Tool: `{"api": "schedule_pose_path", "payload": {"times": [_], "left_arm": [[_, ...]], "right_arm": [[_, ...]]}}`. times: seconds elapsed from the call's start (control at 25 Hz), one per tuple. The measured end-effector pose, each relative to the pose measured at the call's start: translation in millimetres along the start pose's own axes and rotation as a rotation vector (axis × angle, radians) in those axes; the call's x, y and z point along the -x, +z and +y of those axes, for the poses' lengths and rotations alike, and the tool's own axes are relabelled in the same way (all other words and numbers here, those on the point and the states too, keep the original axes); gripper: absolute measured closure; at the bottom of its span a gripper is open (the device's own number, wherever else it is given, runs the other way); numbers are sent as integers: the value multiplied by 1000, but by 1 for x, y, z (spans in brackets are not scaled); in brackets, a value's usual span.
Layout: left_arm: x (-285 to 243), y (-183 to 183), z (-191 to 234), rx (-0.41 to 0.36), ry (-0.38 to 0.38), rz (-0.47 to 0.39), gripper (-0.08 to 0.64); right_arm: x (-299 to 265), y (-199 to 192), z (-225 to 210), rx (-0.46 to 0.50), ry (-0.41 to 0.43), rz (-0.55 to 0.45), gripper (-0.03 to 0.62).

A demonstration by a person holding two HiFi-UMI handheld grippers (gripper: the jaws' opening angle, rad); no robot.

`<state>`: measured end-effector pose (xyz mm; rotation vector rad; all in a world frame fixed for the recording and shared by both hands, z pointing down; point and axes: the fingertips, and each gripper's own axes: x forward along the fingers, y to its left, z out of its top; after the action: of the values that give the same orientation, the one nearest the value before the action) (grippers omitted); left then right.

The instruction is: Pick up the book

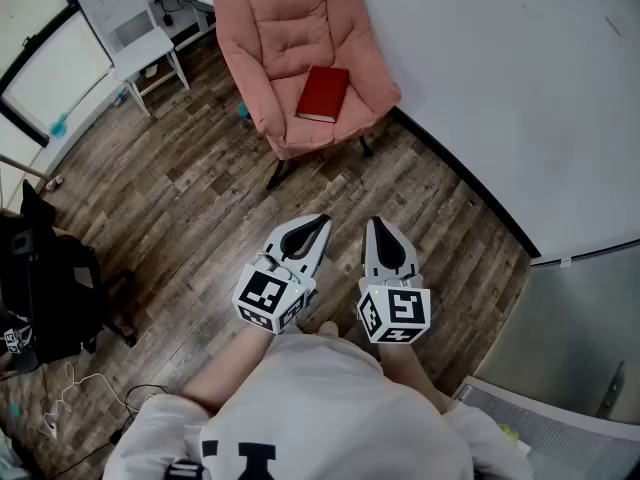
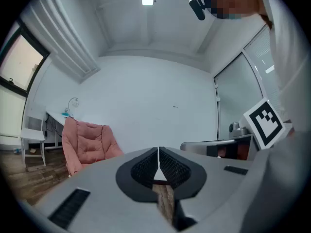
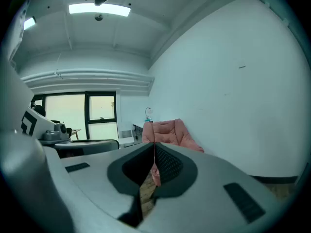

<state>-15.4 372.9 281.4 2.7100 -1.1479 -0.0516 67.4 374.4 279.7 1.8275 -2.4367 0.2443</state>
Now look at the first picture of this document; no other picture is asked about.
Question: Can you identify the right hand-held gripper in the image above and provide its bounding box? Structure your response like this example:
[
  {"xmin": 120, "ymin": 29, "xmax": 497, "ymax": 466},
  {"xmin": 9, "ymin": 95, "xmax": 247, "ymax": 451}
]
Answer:
[{"xmin": 356, "ymin": 216, "xmax": 432, "ymax": 345}]

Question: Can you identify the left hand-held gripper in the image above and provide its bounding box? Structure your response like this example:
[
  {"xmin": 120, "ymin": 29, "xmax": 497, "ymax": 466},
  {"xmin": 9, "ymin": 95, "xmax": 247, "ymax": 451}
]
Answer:
[{"xmin": 231, "ymin": 213, "xmax": 333, "ymax": 336}]

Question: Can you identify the red book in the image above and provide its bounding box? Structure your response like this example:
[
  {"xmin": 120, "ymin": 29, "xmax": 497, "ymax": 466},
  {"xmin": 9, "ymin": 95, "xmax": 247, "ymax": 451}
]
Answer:
[{"xmin": 295, "ymin": 65, "xmax": 351, "ymax": 125}]

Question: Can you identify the pink armchair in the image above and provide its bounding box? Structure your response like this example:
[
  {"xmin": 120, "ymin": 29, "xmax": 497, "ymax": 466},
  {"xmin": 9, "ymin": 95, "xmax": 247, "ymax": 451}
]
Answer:
[{"xmin": 212, "ymin": 0, "xmax": 403, "ymax": 192}]

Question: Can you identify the person's right forearm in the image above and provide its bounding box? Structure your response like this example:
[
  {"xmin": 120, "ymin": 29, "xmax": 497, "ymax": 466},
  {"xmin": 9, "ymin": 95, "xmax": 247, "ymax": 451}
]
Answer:
[{"xmin": 375, "ymin": 341, "xmax": 447, "ymax": 414}]

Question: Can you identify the person's left forearm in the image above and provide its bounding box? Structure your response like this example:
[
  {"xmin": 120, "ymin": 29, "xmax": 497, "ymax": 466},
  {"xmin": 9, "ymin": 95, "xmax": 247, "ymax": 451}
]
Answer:
[{"xmin": 180, "ymin": 325, "xmax": 276, "ymax": 415}]

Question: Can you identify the black baseboard strip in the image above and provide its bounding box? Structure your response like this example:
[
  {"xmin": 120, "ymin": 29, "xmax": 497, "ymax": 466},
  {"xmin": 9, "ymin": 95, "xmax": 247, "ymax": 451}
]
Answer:
[{"xmin": 389, "ymin": 106, "xmax": 543, "ymax": 260}]

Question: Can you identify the person's white shirt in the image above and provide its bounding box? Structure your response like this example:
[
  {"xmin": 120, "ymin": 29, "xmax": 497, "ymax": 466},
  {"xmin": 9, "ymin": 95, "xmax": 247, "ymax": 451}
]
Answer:
[{"xmin": 102, "ymin": 332, "xmax": 534, "ymax": 480}]

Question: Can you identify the grey metal door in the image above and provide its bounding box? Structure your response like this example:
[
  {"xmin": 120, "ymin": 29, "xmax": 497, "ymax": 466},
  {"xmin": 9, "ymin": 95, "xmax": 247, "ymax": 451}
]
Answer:
[{"xmin": 471, "ymin": 240, "xmax": 640, "ymax": 440}]

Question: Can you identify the black office chair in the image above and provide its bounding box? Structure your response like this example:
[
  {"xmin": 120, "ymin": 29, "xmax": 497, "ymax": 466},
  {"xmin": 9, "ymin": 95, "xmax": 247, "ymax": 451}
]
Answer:
[{"xmin": 0, "ymin": 179, "xmax": 138, "ymax": 375}]

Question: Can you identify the black chest device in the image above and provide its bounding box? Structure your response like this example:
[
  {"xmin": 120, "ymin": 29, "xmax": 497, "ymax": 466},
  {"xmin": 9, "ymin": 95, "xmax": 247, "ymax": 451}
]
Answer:
[{"xmin": 164, "ymin": 458, "xmax": 212, "ymax": 480}]

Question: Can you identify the white side table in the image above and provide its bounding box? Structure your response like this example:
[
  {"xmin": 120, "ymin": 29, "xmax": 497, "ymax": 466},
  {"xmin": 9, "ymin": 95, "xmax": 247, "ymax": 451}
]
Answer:
[{"xmin": 110, "ymin": 26, "xmax": 192, "ymax": 119}]

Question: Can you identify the teal duster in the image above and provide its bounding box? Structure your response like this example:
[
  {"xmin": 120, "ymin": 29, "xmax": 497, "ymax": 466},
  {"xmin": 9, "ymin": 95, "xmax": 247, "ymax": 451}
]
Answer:
[{"xmin": 48, "ymin": 111, "xmax": 71, "ymax": 141}]

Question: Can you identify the wooden stick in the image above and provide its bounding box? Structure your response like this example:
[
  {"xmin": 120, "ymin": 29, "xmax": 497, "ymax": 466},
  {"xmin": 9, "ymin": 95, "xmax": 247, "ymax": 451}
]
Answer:
[{"xmin": 0, "ymin": 152, "xmax": 52, "ymax": 180}]

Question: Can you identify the spare gripper device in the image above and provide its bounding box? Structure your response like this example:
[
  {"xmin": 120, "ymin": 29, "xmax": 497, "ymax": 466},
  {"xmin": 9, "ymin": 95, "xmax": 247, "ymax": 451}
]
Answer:
[{"xmin": 0, "ymin": 324, "xmax": 34, "ymax": 357}]

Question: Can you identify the white shelf unit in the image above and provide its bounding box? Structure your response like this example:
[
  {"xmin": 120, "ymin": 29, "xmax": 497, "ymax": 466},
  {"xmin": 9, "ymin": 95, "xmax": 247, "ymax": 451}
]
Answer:
[{"xmin": 62, "ymin": 0, "xmax": 157, "ymax": 57}]

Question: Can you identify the black framed window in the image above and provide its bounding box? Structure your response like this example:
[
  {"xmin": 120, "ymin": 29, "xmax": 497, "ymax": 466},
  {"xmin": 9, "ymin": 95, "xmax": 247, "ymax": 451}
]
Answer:
[{"xmin": 0, "ymin": 0, "xmax": 117, "ymax": 149}]

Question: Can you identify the black cable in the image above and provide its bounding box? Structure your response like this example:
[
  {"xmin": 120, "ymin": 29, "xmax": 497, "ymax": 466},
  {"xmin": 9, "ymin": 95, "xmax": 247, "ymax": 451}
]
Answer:
[{"xmin": 49, "ymin": 383, "xmax": 172, "ymax": 480}]

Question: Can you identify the white cable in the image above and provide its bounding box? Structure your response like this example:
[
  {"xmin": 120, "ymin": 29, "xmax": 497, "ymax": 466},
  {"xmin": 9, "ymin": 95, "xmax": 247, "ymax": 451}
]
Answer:
[{"xmin": 41, "ymin": 361, "xmax": 127, "ymax": 440}]

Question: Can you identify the metal door handle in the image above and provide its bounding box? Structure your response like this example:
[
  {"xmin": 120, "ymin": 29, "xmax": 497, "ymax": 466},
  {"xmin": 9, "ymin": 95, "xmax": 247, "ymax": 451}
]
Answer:
[{"xmin": 594, "ymin": 359, "xmax": 627, "ymax": 420}]

